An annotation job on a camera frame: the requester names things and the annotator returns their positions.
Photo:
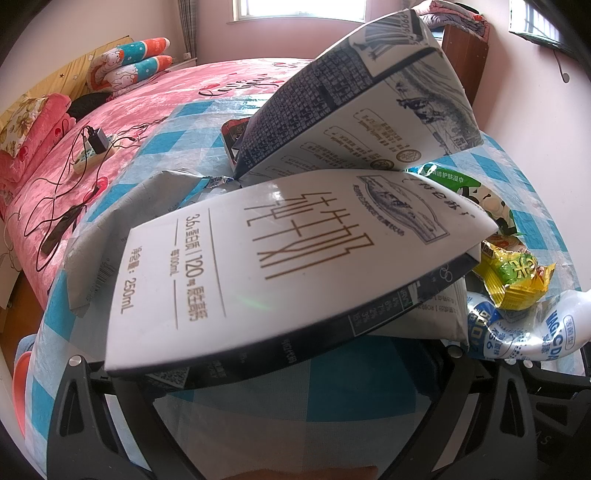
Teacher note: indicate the blue white checked tablecloth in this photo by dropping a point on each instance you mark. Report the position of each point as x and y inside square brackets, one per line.
[332, 369]

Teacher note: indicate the grey curtain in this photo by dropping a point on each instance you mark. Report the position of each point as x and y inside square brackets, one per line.
[189, 25]

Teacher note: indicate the brown wooden cabinet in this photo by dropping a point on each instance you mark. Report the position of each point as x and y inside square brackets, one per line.
[464, 60]

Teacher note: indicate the pink bed cover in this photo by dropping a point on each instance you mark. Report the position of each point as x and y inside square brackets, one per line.
[184, 87]

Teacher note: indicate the white bread packet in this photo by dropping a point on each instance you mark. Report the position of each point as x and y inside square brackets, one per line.
[531, 332]

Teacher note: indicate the folded pink blanket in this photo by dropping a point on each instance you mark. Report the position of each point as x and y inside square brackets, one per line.
[46, 129]

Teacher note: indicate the stack of folded blankets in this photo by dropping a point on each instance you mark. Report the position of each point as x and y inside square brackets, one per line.
[457, 14]

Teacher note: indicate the white power strip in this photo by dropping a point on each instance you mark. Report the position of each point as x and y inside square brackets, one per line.
[87, 159]

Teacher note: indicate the floral cushion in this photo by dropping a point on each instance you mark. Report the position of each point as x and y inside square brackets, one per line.
[18, 120]

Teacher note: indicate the dark power bank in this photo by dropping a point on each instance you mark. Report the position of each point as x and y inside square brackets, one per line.
[62, 228]

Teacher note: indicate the white milk carton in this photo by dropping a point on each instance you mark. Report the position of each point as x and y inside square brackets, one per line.
[277, 258]
[360, 115]

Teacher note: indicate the black charger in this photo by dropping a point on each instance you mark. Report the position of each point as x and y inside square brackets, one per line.
[98, 141]

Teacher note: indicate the flattened grey carton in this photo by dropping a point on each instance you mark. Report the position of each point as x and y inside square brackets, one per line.
[134, 217]
[438, 318]

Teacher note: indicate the yellow headboard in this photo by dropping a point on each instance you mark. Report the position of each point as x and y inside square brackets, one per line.
[60, 74]

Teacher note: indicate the window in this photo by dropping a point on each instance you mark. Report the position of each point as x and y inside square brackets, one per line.
[300, 9]

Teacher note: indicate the black wall television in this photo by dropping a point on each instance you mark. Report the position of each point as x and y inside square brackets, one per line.
[540, 23]

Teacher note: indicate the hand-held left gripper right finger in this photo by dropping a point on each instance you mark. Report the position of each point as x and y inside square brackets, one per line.
[443, 406]

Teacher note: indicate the blue orange slipper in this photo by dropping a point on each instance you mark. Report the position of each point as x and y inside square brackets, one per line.
[23, 383]

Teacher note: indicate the green wet wipes packet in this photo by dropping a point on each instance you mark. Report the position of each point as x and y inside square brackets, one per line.
[466, 194]

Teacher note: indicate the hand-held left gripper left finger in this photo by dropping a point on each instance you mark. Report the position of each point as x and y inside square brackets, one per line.
[134, 406]

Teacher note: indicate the yellow green snack wrapper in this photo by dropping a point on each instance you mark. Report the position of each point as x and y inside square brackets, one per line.
[517, 277]

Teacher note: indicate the black cloth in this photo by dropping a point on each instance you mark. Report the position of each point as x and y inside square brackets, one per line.
[90, 105]

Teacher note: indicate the red black packet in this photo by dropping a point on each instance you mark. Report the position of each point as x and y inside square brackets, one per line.
[233, 131]

